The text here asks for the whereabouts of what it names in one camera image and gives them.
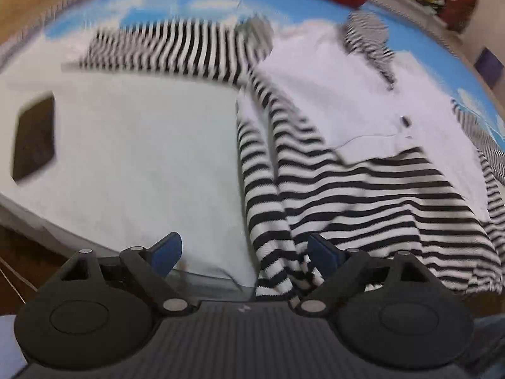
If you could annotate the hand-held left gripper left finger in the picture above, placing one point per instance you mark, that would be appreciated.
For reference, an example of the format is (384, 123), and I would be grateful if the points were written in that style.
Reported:
(170, 253)

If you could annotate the light blue fleece clothing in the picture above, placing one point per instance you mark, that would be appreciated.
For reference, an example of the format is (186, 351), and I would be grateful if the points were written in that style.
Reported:
(8, 347)

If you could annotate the black smartphone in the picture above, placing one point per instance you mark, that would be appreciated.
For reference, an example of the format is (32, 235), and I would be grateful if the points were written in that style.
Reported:
(33, 138)

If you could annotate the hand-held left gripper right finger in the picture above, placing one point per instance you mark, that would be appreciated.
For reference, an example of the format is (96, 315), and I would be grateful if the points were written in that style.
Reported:
(323, 258)

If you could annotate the purple box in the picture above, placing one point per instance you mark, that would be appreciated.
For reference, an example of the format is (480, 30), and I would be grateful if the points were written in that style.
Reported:
(489, 67)

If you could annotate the dark red cushion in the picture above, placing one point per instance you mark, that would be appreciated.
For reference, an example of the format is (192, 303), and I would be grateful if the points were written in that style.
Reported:
(457, 8)

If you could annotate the black white striped hooded top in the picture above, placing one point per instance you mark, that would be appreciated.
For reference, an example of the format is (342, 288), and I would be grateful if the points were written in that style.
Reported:
(355, 126)

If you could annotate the wooden bed frame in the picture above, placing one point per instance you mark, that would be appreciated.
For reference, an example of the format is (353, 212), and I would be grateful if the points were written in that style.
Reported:
(31, 0)

